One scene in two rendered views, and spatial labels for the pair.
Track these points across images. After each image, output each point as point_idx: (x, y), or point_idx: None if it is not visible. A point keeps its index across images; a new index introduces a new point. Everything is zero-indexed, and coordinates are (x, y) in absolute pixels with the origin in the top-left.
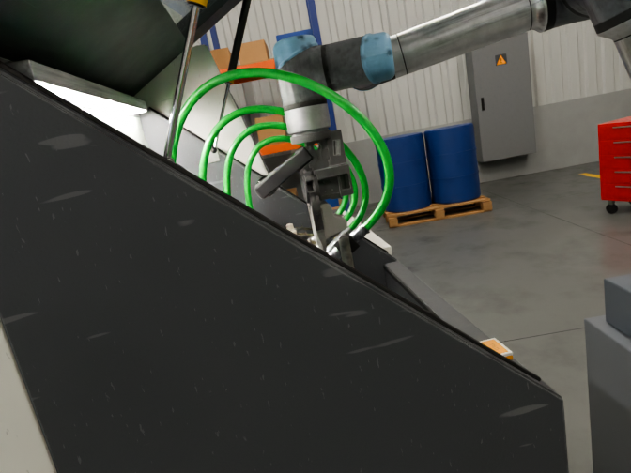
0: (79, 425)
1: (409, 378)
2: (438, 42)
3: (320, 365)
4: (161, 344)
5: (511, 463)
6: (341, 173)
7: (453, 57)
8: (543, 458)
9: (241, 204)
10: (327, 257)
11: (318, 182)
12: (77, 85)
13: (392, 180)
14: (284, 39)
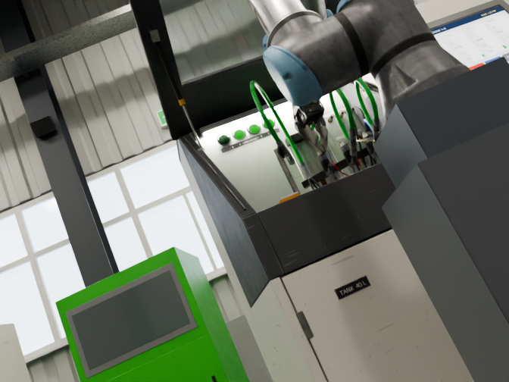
0: (219, 232)
1: (226, 212)
2: None
3: (220, 208)
4: (211, 205)
5: (251, 252)
6: (297, 108)
7: (312, 1)
8: (253, 250)
9: (201, 158)
10: (210, 170)
11: (299, 115)
12: (232, 119)
13: (262, 117)
14: None
